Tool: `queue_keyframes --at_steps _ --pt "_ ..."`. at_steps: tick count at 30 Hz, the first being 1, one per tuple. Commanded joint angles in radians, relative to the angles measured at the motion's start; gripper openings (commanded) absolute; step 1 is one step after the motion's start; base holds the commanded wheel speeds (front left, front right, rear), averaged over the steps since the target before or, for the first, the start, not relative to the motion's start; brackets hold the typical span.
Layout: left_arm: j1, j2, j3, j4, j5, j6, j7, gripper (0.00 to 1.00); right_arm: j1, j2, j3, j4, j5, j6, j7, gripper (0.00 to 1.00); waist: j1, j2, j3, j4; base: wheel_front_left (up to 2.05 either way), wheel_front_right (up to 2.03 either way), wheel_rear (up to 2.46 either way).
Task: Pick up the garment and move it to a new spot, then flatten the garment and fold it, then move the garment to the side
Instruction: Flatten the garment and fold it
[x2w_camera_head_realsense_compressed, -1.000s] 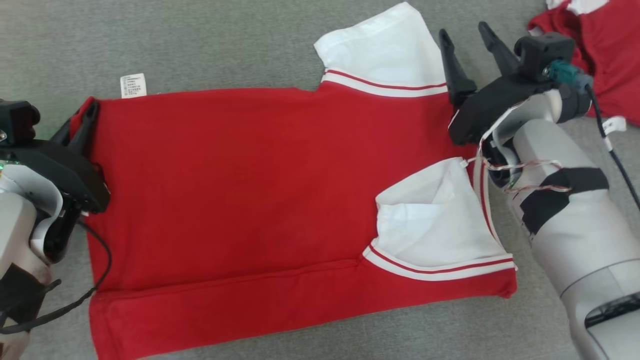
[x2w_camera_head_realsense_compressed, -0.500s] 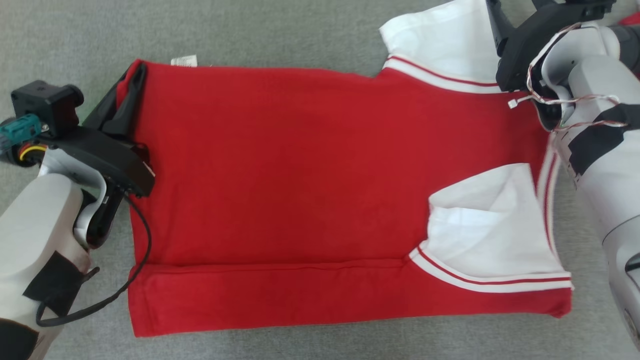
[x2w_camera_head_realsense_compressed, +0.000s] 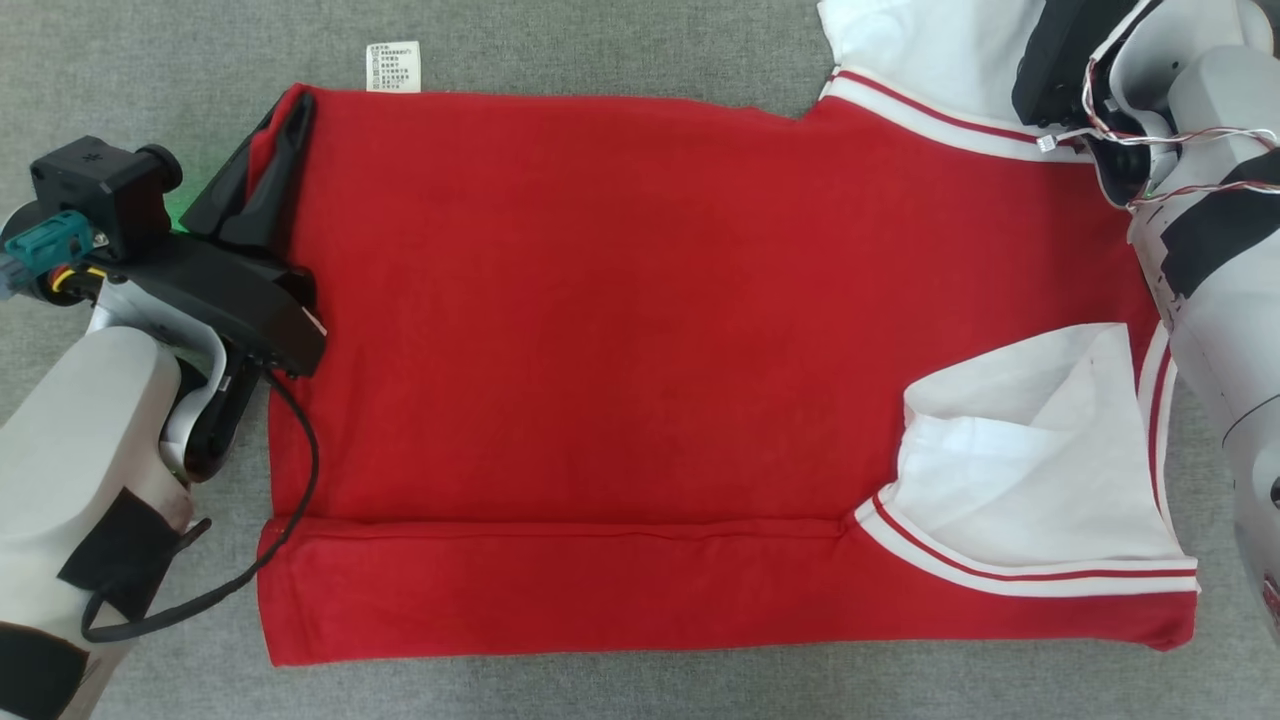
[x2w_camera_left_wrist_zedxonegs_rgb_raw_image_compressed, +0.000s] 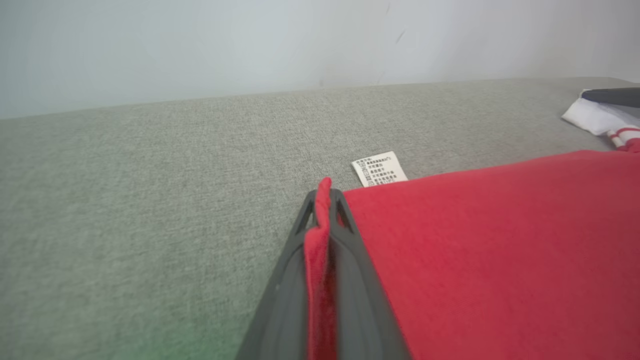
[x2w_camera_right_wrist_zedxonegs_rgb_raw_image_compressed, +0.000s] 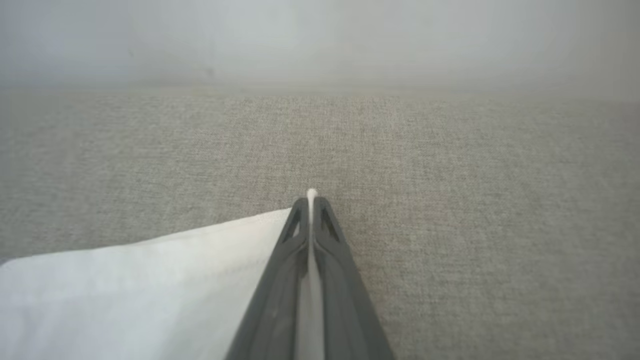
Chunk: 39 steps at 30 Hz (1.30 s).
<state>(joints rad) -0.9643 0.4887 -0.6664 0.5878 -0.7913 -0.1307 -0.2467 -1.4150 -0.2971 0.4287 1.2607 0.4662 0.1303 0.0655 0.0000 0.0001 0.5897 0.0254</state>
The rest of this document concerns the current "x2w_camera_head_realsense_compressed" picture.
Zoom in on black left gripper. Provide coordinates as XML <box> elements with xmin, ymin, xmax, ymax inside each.
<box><xmin>84</xmin><ymin>94</ymin><xmax>329</xmax><ymax>380</ymax></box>

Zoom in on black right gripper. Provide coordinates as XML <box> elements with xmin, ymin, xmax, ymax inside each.
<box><xmin>1011</xmin><ymin>0</ymin><xmax>1152</xmax><ymax>127</ymax></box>

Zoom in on red t-shirt white sleeves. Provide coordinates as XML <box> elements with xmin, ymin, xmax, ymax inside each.
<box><xmin>256</xmin><ymin>0</ymin><xmax>1201</xmax><ymax>668</ymax></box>

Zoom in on thin red white wires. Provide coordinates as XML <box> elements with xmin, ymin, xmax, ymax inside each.
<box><xmin>1037</xmin><ymin>55</ymin><xmax>1280</xmax><ymax>213</ymax></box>

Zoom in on left teal plug cable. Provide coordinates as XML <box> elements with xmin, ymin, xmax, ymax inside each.
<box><xmin>0</xmin><ymin>214</ymin><xmax>97</xmax><ymax>298</ymax></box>

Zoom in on thin black cable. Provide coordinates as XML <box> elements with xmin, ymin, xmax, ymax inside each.
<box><xmin>80</xmin><ymin>367</ymin><xmax>322</xmax><ymax>645</ymax></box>

